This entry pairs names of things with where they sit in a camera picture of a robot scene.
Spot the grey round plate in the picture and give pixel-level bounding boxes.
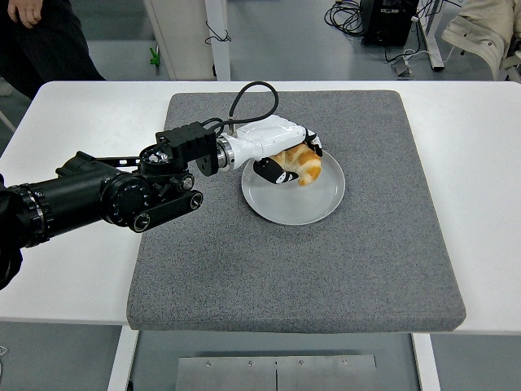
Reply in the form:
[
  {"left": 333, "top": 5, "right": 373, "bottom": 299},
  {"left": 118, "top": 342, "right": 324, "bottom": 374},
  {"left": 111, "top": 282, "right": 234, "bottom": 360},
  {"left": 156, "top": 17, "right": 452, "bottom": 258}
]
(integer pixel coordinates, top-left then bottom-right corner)
[{"left": 241, "top": 141, "right": 347, "bottom": 226}]

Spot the white table leg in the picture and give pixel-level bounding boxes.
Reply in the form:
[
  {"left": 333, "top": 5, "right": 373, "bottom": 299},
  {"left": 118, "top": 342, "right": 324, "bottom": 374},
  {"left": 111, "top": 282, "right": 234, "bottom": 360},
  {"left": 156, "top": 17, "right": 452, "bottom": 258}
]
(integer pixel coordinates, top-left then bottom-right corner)
[
  {"left": 106, "top": 327, "right": 140, "bottom": 391},
  {"left": 411, "top": 333, "right": 441, "bottom": 391}
]

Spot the person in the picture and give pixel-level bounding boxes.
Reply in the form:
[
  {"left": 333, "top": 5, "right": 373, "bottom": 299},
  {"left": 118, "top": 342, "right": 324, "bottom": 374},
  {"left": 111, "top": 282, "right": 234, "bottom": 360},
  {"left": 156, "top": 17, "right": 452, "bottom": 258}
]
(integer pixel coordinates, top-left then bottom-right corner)
[{"left": 0, "top": 0, "right": 107, "bottom": 101}]

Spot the golden croissant bread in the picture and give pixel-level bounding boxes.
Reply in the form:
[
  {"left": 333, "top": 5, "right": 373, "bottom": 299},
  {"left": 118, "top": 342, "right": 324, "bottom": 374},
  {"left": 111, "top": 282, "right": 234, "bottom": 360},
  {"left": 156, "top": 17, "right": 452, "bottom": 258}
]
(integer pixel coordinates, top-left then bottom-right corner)
[{"left": 269, "top": 143, "right": 323, "bottom": 187}]

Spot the black computer case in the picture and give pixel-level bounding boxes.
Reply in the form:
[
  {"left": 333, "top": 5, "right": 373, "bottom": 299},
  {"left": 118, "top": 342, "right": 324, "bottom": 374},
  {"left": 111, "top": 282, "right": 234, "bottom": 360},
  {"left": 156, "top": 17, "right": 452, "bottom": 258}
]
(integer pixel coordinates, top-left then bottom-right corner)
[{"left": 361, "top": 0, "right": 420, "bottom": 47}]

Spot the grey felt mat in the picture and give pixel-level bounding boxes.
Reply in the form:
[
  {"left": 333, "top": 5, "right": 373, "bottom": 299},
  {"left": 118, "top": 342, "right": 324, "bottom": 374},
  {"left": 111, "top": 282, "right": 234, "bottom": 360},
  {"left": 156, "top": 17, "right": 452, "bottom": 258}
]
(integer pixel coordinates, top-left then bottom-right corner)
[{"left": 126, "top": 90, "right": 467, "bottom": 336}]

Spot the black cable bundle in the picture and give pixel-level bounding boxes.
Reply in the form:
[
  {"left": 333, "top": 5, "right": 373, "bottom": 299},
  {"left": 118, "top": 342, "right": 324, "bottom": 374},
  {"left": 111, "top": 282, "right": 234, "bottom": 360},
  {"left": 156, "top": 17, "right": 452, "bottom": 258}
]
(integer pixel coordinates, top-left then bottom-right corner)
[{"left": 324, "top": 0, "right": 366, "bottom": 38}]

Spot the grey metal plate with screws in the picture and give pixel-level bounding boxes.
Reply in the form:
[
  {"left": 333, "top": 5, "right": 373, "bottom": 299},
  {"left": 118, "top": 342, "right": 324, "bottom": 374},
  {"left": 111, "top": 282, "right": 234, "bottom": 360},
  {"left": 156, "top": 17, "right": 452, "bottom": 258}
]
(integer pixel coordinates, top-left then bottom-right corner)
[{"left": 175, "top": 354, "right": 379, "bottom": 391}]

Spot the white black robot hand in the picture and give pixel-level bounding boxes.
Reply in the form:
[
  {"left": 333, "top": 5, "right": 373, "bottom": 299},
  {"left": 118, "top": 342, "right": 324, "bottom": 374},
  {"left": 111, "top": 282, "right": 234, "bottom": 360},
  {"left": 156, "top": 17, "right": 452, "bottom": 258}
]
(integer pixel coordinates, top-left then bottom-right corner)
[{"left": 230, "top": 115, "right": 326, "bottom": 187}]

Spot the thin black hanging cable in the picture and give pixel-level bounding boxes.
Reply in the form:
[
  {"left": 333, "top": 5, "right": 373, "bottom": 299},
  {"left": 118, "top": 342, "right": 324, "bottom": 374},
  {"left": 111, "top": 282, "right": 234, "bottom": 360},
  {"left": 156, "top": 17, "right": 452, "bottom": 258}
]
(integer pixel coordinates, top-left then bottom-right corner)
[{"left": 204, "top": 20, "right": 233, "bottom": 45}]

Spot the white cable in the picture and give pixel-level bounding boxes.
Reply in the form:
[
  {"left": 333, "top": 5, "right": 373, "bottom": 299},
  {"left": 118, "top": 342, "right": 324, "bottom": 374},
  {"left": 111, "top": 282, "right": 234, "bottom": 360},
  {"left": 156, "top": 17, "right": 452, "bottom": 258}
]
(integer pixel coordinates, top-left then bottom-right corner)
[{"left": 401, "top": 39, "right": 458, "bottom": 65}]

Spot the person's hand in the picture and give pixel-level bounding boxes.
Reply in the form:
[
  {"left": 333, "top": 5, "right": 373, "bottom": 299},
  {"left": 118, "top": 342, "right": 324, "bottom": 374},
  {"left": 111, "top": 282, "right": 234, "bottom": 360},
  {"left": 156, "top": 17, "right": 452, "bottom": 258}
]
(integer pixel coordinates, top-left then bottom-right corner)
[{"left": 7, "top": 0, "right": 46, "bottom": 29}]

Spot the grey power adapter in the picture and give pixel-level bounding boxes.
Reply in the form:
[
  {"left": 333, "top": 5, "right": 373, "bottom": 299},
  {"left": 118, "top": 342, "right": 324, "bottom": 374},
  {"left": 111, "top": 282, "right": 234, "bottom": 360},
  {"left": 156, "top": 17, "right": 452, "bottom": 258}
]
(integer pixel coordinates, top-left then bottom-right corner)
[{"left": 391, "top": 58, "right": 415, "bottom": 77}]

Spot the white cabinet panel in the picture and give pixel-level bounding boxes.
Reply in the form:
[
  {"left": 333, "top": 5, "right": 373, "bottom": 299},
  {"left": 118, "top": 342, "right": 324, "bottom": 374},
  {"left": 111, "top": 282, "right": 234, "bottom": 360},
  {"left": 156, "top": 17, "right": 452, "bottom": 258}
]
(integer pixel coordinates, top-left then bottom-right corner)
[{"left": 144, "top": 0, "right": 216, "bottom": 81}]

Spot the beige jacket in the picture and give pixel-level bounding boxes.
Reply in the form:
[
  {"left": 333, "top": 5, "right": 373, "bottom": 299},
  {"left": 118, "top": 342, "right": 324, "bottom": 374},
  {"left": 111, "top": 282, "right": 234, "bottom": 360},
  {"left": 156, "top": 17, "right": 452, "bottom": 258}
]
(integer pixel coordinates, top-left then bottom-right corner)
[{"left": 441, "top": 0, "right": 521, "bottom": 81}]

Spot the white desk leg with foot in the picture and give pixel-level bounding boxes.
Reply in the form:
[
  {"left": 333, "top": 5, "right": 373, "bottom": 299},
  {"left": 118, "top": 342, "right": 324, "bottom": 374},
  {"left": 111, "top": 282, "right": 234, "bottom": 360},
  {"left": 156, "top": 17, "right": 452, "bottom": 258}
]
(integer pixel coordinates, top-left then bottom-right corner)
[{"left": 418, "top": 0, "right": 447, "bottom": 72}]

